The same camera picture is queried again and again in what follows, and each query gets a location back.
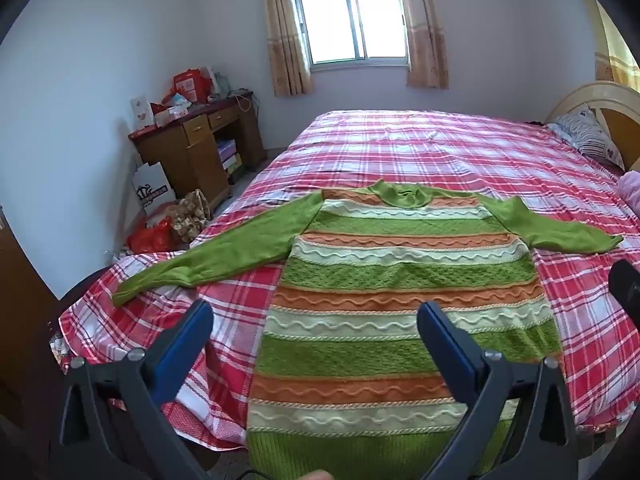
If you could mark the white paper shopping bag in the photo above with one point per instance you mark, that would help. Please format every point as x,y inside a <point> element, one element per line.
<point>152,187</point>

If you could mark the red plastic bag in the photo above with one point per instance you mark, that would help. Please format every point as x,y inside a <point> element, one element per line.
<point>150,237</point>

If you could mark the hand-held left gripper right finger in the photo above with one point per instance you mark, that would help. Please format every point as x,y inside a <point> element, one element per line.
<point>442,335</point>

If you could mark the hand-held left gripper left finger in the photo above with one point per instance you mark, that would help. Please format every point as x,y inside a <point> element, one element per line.
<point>192,327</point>

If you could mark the red gift box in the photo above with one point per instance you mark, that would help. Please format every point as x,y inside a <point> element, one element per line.
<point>191,85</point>

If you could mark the brown patterned bag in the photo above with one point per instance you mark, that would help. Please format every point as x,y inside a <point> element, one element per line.
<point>192,215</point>

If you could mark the stack of coloured boxes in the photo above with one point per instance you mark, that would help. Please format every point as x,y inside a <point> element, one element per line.
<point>230,157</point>

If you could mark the yellow patterned curtain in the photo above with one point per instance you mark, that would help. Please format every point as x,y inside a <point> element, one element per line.
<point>620,55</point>

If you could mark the light wooden headboard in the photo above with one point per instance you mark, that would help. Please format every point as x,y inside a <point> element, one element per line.
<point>595,95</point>

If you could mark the striped printed pillow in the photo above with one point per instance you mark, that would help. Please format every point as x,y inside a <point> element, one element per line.
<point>590,135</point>

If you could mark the brown wooden wardrobe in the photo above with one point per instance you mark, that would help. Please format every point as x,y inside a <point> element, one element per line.
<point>20,300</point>

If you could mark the white greeting card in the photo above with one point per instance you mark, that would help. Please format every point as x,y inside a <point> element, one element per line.
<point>141,112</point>

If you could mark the beige patterned curtain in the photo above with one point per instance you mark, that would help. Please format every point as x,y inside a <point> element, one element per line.
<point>285,35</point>
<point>425,35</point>

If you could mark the sliding glass window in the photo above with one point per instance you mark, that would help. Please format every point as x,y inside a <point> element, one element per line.
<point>325,20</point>

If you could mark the bed with red plaid sheet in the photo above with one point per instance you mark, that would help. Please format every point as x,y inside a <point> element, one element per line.
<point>450,150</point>

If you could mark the green orange striped knit sweater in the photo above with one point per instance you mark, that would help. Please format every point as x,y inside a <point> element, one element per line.
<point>400,270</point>

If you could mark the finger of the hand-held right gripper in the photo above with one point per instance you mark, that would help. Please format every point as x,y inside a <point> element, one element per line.
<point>627,287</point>

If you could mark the brown wooden desk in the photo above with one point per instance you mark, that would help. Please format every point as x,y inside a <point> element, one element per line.
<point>195,155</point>

